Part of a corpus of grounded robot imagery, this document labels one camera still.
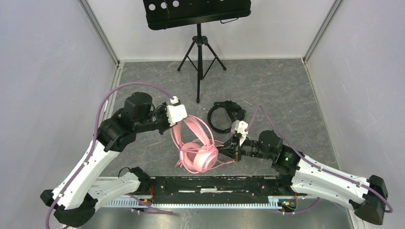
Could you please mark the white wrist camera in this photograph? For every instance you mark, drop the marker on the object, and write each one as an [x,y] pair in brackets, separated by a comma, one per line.
[176,111]
[239,128]

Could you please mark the black music stand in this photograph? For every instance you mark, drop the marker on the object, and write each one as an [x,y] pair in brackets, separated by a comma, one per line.
[165,14]

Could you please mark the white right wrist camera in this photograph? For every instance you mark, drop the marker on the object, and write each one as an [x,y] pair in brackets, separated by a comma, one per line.
[239,128]

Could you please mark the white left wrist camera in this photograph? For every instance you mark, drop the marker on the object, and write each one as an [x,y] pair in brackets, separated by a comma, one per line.
[176,111]

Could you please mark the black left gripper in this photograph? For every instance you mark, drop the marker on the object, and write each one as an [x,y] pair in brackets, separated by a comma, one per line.
[163,108]

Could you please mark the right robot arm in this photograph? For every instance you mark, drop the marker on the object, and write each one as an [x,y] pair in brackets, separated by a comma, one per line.
[301,174]

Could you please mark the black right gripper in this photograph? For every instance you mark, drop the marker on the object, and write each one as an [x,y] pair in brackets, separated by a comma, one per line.
[231,149]

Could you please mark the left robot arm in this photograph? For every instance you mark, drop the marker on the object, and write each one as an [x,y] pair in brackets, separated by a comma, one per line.
[74,201]

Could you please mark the pink headphones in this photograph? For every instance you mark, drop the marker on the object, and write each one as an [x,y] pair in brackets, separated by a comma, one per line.
[199,155]

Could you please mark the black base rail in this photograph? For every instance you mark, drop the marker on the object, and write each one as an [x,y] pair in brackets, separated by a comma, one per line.
[212,189]

